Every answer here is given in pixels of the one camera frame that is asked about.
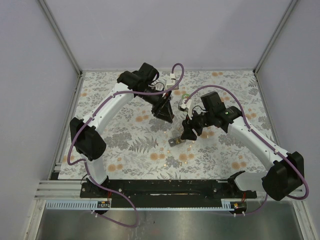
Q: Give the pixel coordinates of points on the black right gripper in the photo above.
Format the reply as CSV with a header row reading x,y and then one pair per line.
x,y
188,125

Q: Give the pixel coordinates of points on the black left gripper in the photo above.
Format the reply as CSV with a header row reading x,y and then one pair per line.
x,y
163,109

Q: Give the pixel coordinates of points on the grey weekly pill organizer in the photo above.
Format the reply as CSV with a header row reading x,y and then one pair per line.
x,y
175,141

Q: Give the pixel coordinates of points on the green bottle cap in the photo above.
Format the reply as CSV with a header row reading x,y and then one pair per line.
x,y
185,96

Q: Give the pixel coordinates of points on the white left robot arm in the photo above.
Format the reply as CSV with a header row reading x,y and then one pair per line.
x,y
86,133

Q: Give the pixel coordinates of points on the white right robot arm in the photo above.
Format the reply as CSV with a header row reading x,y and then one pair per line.
x,y
284,171

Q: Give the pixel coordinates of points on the floral table mat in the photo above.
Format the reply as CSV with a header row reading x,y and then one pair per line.
x,y
136,145

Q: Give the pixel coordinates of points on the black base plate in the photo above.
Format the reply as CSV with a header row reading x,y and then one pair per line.
x,y
178,191

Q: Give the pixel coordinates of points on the white cable duct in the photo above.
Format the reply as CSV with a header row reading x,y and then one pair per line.
x,y
121,204

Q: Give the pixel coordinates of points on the left aluminium corner post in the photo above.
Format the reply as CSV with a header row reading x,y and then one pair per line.
x,y
58,33

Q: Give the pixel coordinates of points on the aluminium corner post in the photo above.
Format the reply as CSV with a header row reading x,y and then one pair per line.
x,y
275,35
58,33

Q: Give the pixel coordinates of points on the aluminium frame rail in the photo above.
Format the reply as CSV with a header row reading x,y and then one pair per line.
x,y
58,189

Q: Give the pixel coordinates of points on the right aluminium corner post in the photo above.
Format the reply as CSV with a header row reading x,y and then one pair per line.
x,y
275,35

